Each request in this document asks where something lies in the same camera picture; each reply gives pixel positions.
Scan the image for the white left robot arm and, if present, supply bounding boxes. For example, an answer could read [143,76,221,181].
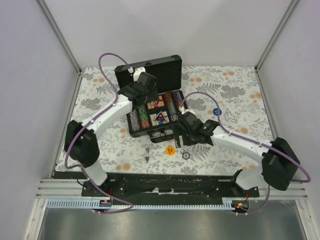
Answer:
[64,67,159,197]

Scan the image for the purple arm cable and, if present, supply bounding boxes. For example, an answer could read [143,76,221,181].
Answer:
[64,52,137,216]
[181,91,312,216]

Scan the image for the black poker set case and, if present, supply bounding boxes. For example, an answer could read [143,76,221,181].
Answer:
[114,54,187,143]

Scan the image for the orange black chip row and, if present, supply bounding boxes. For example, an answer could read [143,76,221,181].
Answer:
[164,93,179,122]

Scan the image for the aluminium frame post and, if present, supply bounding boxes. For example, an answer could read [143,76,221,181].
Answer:
[254,0,302,72]
[34,0,83,75]

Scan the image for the red playing card deck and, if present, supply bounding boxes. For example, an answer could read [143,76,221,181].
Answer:
[147,98,165,110]

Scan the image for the blue small blind button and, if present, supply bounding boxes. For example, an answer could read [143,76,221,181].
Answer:
[212,108,222,116]

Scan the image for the triangular all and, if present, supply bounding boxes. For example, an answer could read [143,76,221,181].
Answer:
[153,111,169,123]

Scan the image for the orange big blind button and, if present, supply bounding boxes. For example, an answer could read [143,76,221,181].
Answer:
[165,146,176,156]

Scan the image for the left aluminium frame post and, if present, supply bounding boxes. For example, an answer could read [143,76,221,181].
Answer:
[34,0,83,75]

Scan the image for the slotted cable duct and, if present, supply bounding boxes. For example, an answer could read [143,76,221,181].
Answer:
[46,198,235,211]

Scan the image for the green chip row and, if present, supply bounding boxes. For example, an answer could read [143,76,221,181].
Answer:
[138,105,150,129]

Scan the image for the blue tan chip row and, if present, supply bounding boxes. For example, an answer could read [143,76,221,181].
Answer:
[129,110,140,131]

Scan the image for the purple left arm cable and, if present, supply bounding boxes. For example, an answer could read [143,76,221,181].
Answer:
[64,52,137,216]

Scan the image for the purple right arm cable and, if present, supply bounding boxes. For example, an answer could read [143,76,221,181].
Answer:
[181,91,312,216]

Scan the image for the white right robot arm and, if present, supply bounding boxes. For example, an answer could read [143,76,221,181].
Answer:
[178,107,300,197]

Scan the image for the purple orange chip row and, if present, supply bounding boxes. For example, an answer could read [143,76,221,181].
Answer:
[173,91,184,110]

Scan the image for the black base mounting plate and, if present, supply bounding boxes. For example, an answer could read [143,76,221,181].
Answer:
[81,171,261,200]

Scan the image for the right aluminium frame post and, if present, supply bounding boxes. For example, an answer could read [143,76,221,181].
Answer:
[254,0,302,72]

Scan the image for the blue playing card deck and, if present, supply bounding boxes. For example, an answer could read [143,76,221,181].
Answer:
[149,111,170,127]

